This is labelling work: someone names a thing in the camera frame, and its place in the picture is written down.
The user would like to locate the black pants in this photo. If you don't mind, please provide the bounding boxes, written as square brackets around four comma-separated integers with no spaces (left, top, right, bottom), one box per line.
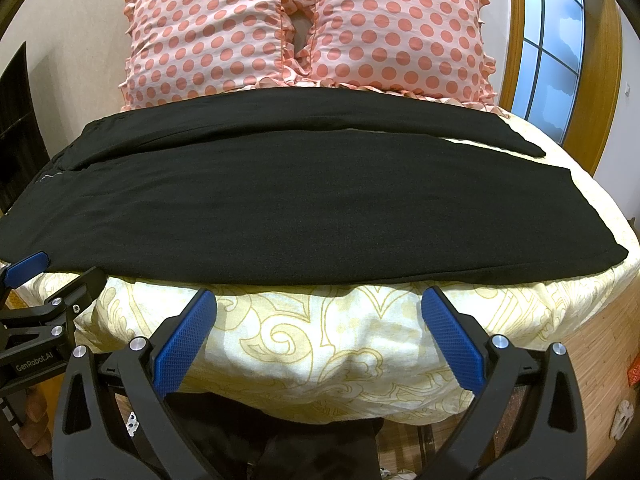
[1,88,628,286]

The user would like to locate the dark bedside furniture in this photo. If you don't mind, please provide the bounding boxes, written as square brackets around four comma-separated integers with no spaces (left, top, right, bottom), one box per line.
[0,42,50,214]

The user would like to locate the yellow patterned bed cover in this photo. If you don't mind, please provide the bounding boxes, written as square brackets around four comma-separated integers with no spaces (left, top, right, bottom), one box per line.
[28,118,639,424]

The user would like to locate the left polka dot pillow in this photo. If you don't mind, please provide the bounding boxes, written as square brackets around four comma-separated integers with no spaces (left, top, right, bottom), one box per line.
[119,0,302,110]

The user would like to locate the polka dot pillow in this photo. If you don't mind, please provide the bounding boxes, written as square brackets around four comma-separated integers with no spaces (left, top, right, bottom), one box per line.
[286,0,496,110]
[119,0,302,110]

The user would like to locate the wooden framed window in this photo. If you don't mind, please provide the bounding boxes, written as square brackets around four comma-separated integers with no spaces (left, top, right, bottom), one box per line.
[500,0,623,174]

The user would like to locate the right polka dot pillow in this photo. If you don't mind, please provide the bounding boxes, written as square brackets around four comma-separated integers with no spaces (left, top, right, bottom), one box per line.
[286,0,496,110]

